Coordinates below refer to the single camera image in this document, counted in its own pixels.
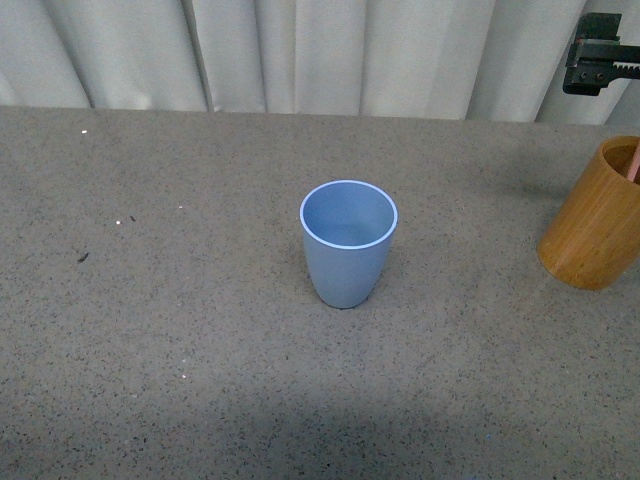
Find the blue plastic cup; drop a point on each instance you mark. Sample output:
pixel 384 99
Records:
pixel 348 227

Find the bamboo chopstick holder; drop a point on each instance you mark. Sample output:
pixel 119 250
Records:
pixel 594 238

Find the pink chopstick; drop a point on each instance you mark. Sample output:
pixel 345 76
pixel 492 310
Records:
pixel 634 165

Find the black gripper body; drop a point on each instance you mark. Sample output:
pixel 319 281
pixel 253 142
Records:
pixel 596 57

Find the white pleated curtain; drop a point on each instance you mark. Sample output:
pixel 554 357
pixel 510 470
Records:
pixel 493 60

